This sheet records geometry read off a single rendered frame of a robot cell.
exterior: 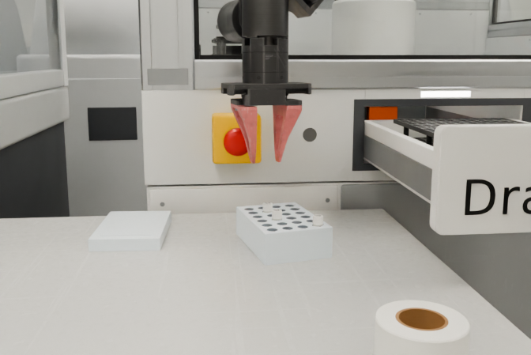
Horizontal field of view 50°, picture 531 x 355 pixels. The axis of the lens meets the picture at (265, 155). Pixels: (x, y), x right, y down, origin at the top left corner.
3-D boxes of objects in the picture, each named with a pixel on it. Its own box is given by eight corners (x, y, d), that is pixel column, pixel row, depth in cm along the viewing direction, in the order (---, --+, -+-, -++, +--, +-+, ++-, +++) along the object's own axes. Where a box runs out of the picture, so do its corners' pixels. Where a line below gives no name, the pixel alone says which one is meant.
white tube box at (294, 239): (332, 258, 68) (333, 227, 67) (265, 266, 65) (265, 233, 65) (295, 228, 80) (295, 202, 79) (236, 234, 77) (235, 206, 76)
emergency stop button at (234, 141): (252, 156, 81) (252, 128, 80) (224, 156, 81) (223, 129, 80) (250, 152, 84) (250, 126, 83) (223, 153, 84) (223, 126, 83)
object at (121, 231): (160, 251, 70) (160, 237, 70) (88, 251, 70) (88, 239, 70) (171, 220, 83) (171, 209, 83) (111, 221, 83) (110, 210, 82)
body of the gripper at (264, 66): (220, 97, 73) (219, 38, 72) (296, 96, 76) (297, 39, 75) (229, 100, 67) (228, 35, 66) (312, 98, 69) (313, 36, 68)
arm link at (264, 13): (252, -17, 66) (296, -14, 68) (231, -10, 72) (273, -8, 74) (252, 45, 67) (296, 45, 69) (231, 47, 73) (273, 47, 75)
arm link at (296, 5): (291, -70, 68) (337, -17, 71) (254, -52, 78) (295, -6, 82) (228, 4, 66) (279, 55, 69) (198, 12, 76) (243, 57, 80)
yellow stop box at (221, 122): (261, 164, 84) (261, 115, 83) (212, 165, 83) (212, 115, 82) (258, 158, 89) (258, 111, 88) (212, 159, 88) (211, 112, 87)
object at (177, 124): (754, 172, 97) (766, 86, 95) (144, 185, 88) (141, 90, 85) (487, 115, 191) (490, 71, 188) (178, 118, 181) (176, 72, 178)
